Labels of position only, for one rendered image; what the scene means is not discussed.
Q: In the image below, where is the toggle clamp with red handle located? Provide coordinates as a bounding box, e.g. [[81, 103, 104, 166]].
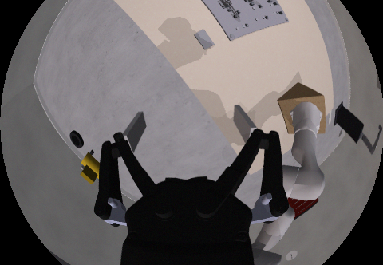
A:
[[218, 0, 240, 18]]

